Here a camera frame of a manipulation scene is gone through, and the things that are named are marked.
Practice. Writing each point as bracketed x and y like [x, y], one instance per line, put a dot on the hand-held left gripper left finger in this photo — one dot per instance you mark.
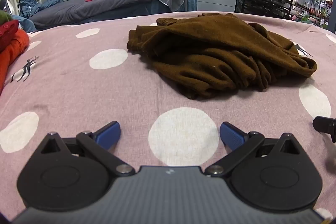
[109, 134]

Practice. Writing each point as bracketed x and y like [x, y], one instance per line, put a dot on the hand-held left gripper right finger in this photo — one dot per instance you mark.
[232, 136]

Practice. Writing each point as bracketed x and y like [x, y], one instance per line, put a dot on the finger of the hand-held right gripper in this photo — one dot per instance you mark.
[325, 125]

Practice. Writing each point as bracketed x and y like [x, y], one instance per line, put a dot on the brown knit sweater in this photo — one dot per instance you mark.
[210, 56]

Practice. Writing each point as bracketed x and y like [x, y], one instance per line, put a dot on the pink dotted blanket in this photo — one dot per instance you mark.
[78, 87]

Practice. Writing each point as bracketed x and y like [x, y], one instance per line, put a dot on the green plants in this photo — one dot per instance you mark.
[324, 3]

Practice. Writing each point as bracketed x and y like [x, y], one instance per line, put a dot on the orange knit garment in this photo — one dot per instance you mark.
[10, 58]

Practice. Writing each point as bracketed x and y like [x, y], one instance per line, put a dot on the blue cloth pile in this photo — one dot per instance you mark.
[39, 5]
[26, 24]

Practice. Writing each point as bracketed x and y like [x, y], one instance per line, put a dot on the dark red garment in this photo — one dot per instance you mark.
[8, 32]

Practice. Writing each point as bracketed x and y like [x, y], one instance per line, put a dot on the green knit garment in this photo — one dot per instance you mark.
[4, 18]

